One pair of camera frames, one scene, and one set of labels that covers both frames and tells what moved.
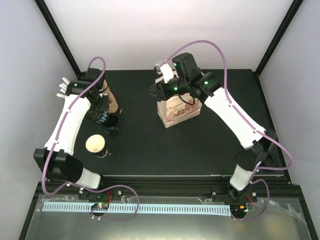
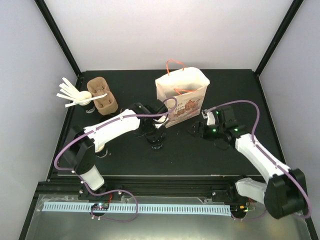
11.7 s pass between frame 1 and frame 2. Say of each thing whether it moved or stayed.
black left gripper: moved
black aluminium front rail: stayed
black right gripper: moved
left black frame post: stayed
